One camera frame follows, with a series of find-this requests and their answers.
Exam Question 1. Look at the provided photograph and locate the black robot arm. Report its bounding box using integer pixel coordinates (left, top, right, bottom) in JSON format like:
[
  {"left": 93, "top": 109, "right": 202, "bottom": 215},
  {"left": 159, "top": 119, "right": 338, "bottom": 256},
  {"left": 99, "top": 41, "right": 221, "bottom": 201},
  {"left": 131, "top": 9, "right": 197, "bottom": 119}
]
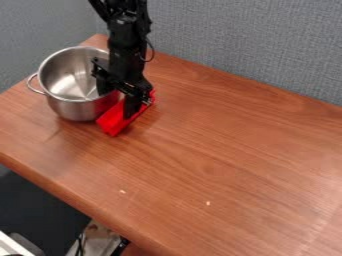
[{"left": 89, "top": 0, "right": 154, "bottom": 119}]

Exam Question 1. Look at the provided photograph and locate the white object at corner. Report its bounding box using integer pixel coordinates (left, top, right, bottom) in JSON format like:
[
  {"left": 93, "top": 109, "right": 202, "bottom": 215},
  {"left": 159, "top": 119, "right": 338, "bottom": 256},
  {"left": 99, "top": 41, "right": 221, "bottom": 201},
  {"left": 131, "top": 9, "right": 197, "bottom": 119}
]
[{"left": 0, "top": 231, "right": 35, "bottom": 256}]

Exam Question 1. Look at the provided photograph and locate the red block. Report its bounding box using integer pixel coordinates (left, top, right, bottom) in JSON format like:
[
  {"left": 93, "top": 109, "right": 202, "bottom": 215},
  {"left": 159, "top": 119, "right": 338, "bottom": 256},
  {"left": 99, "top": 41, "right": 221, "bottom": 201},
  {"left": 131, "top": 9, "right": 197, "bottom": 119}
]
[{"left": 97, "top": 91, "right": 149, "bottom": 136}]

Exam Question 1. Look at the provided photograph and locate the white table leg frame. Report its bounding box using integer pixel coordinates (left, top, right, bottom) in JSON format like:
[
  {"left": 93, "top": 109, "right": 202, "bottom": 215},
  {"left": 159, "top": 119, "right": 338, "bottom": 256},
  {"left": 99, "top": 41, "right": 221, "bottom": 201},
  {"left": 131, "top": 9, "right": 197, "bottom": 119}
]
[{"left": 66, "top": 220, "right": 130, "bottom": 256}]

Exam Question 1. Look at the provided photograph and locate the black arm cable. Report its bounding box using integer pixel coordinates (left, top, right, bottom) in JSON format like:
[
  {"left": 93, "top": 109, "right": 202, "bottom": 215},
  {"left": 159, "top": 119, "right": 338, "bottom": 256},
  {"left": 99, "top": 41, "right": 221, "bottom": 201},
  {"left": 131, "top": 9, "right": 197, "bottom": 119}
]
[{"left": 141, "top": 38, "right": 157, "bottom": 64}]

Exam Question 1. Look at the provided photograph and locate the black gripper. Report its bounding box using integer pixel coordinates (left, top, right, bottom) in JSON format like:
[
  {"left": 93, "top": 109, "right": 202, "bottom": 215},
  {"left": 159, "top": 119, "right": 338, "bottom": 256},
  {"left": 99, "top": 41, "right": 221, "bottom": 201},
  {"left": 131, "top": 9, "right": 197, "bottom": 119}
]
[{"left": 91, "top": 57, "right": 153, "bottom": 119}]

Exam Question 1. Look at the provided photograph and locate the stainless steel pot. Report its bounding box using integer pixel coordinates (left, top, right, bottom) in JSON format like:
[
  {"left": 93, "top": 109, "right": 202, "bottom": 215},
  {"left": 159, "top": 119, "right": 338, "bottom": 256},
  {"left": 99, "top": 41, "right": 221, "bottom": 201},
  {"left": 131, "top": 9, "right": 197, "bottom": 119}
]
[{"left": 26, "top": 46, "right": 121, "bottom": 122}]

